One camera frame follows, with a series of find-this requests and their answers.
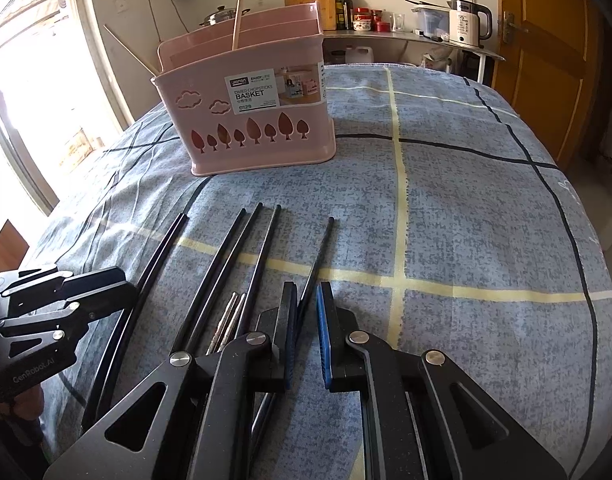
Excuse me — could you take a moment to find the blue checked bed sheet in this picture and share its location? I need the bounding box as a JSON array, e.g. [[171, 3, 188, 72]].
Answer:
[[36, 62, 612, 480]]

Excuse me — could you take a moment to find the white plastic jug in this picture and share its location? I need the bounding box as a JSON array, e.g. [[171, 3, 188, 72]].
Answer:
[[344, 45, 376, 65]]

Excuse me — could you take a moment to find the long wooden chopstick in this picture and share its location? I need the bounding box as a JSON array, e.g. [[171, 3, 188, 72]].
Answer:
[[230, 0, 251, 52]]

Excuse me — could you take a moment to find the wooden door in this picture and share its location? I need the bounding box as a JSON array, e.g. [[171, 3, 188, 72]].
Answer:
[[490, 0, 604, 168]]

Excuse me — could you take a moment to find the white electric kettle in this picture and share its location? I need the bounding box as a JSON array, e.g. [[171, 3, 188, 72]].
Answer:
[[447, 0, 493, 47]]

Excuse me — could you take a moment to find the person's left hand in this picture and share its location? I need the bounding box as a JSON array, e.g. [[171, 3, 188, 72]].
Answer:
[[0, 385, 47, 461]]

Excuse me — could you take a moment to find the metal chopstick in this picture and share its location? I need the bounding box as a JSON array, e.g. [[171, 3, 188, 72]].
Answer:
[[207, 292, 238, 353], [216, 292, 247, 353]]

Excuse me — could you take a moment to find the wooden cutting board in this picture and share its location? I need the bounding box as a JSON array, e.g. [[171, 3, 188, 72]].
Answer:
[[284, 0, 337, 32]]

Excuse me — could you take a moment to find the water filter pitcher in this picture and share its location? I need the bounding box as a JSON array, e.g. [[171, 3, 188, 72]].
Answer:
[[415, 4, 453, 39]]

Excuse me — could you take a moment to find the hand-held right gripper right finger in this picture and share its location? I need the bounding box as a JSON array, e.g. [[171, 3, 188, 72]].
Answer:
[[317, 281, 569, 480]]

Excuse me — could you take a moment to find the window frame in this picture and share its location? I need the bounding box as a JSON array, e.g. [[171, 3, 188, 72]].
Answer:
[[0, 0, 137, 216]]

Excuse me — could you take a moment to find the steel counter shelf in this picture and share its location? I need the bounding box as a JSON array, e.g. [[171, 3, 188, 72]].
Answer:
[[322, 28, 505, 62]]

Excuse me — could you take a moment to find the pink plastic chopstick basket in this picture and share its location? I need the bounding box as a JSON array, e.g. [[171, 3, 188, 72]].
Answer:
[[152, 1, 337, 177]]

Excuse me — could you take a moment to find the metal door handle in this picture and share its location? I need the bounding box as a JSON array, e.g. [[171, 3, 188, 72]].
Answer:
[[502, 11, 529, 44]]

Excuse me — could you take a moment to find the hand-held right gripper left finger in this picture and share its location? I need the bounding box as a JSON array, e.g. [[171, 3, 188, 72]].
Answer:
[[43, 281, 299, 480]]

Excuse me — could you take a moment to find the steel pot with lid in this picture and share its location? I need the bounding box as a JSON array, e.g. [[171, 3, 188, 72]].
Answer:
[[200, 5, 251, 29]]

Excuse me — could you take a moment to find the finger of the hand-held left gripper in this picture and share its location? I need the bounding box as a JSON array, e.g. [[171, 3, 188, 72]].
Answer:
[[0, 304, 94, 361], [0, 266, 138, 317]]

